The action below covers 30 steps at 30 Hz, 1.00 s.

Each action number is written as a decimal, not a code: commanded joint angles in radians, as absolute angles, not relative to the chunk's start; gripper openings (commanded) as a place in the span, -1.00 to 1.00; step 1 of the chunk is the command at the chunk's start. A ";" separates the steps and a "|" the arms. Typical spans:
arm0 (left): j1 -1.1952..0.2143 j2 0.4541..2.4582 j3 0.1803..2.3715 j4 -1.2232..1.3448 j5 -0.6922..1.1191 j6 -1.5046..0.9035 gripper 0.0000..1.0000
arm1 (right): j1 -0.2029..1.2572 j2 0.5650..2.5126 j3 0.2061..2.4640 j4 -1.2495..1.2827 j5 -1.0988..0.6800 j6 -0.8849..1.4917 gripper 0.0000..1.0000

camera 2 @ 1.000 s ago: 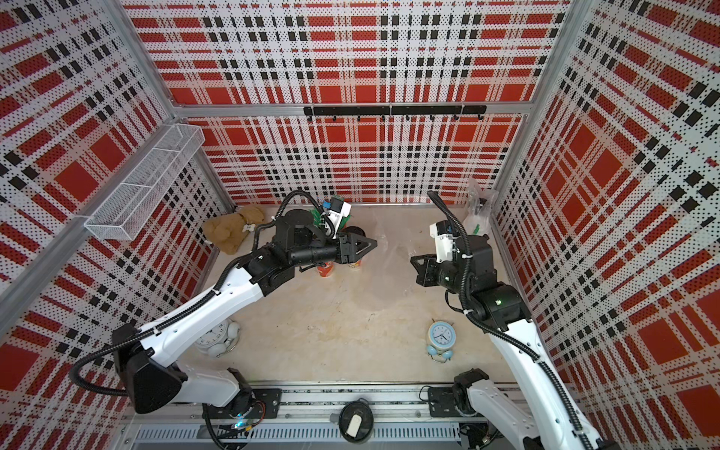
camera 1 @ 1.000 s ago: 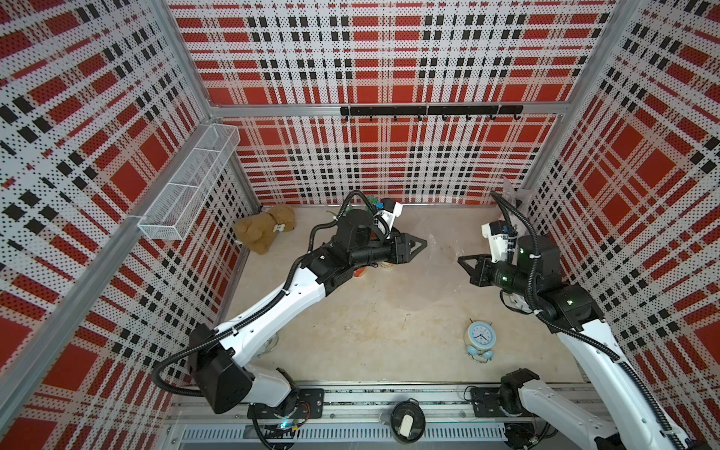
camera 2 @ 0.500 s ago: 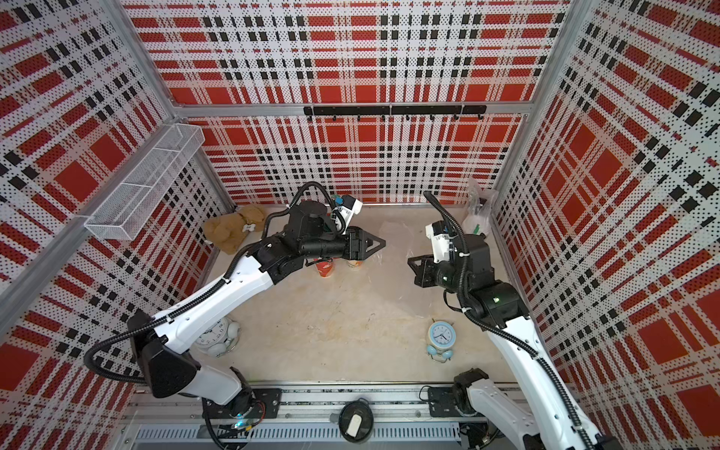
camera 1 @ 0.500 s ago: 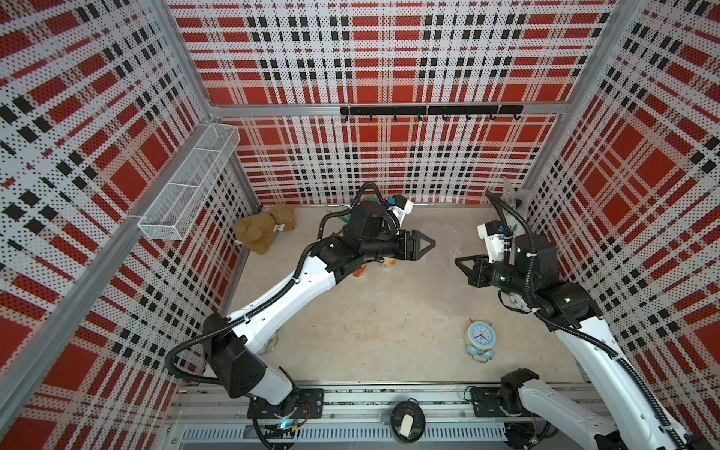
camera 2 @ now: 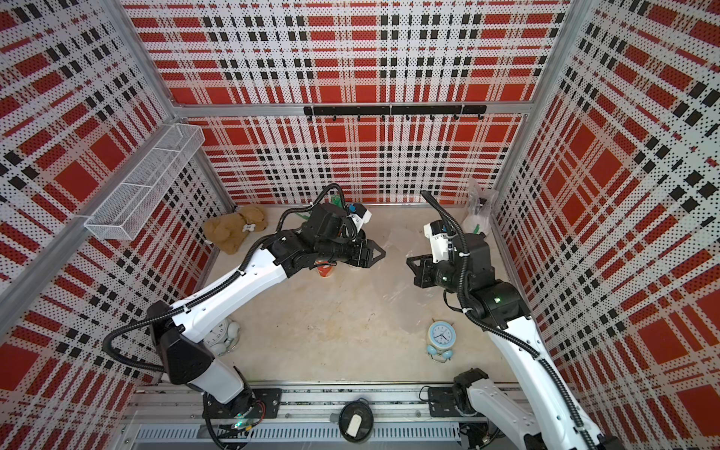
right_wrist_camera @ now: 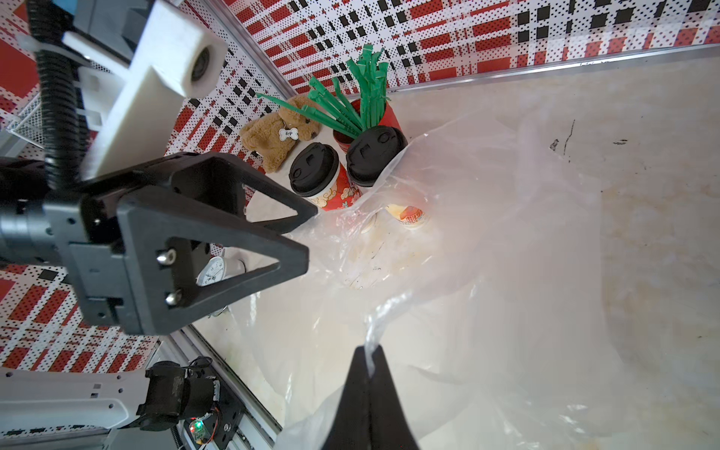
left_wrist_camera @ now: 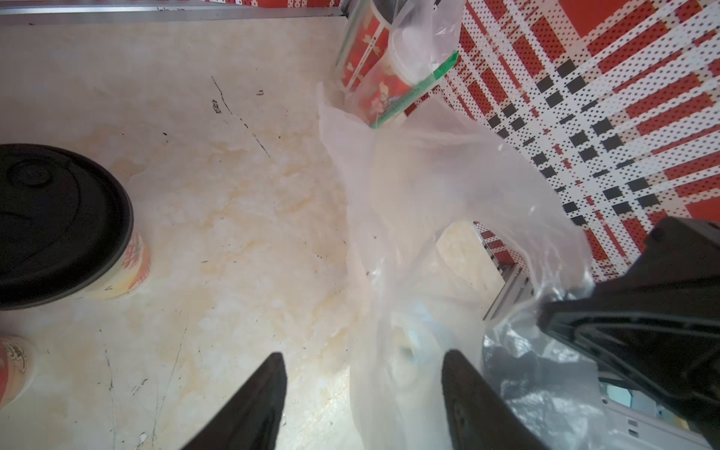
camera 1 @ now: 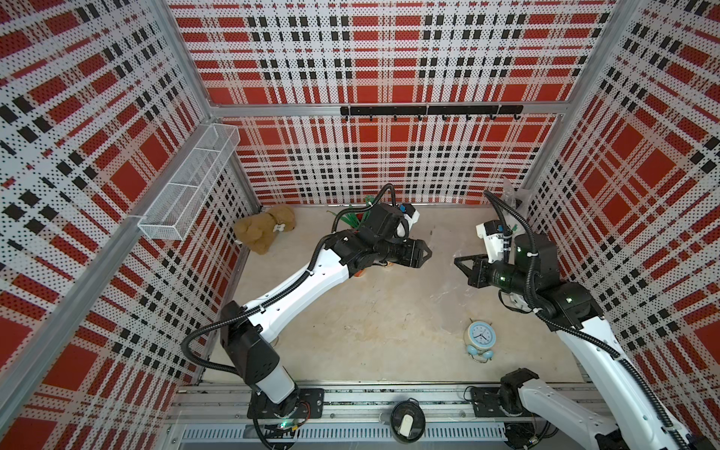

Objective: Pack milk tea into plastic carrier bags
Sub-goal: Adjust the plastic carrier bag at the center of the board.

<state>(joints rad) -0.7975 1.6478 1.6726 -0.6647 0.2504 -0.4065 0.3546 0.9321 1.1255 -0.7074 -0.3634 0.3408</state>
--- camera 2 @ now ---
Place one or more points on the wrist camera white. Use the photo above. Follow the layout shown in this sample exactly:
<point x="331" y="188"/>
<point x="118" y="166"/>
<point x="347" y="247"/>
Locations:
<point x="359" y="215"/>
<point x="437" y="234"/>

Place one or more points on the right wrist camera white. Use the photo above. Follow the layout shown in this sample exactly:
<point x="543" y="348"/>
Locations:
<point x="437" y="234"/>

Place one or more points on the clear plastic carrier bag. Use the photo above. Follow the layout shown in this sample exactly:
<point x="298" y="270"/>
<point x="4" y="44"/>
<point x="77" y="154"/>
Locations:
<point x="479" y="208"/>

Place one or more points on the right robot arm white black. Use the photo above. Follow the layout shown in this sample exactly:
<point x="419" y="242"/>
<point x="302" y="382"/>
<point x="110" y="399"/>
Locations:
<point x="554" y="420"/>

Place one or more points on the black hook rail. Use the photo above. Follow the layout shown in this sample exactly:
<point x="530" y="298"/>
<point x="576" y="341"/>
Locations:
<point x="396" y="110"/>

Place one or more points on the white wire mesh basket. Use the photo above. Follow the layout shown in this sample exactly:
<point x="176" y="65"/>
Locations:
<point x="126" y="210"/>

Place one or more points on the green straws bundle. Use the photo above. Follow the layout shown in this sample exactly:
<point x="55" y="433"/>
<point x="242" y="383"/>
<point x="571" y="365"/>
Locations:
<point x="334" y="199"/>

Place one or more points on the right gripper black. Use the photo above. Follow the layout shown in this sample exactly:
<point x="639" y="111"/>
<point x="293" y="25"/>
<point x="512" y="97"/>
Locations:
<point x="423" y="273"/>

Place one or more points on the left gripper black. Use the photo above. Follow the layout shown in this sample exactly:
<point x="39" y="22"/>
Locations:
<point x="364" y="251"/>

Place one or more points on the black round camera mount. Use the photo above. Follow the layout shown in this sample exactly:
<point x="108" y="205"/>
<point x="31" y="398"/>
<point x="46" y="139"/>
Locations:
<point x="356" y="421"/>

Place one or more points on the light blue alarm clock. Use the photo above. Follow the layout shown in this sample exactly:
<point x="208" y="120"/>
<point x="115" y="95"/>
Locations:
<point x="441" y="338"/>

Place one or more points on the brown teddy bear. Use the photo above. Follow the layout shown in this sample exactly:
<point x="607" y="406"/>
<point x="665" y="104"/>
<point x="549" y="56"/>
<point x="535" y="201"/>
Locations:
<point x="228" y="232"/>

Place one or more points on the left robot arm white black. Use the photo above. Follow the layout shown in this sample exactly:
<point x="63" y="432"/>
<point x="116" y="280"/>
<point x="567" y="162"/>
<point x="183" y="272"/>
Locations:
<point x="178" y="332"/>

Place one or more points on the white alarm clock left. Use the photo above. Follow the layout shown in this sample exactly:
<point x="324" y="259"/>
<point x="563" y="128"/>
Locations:
<point x="223" y="337"/>

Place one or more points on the left black lid red cup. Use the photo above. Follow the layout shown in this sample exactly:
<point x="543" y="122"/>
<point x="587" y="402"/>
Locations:
<point x="324" y="269"/>

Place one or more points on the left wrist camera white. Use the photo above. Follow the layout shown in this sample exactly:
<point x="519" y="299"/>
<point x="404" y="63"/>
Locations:
<point x="359" y="215"/>

